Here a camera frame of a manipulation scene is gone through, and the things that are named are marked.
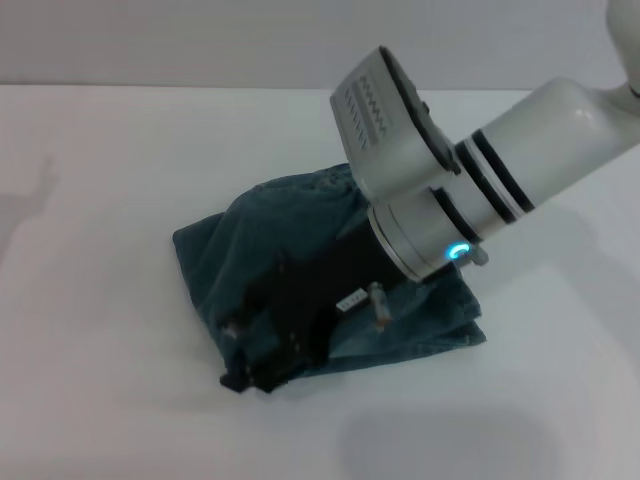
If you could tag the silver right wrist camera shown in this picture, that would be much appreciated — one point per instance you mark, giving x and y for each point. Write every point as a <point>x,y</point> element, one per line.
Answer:
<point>390,130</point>

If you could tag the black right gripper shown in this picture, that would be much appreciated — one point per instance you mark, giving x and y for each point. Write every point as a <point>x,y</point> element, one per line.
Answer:
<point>320,285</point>

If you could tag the blue denim shorts cartoon print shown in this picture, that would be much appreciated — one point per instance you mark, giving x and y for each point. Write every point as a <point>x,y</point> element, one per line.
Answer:
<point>240,240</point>

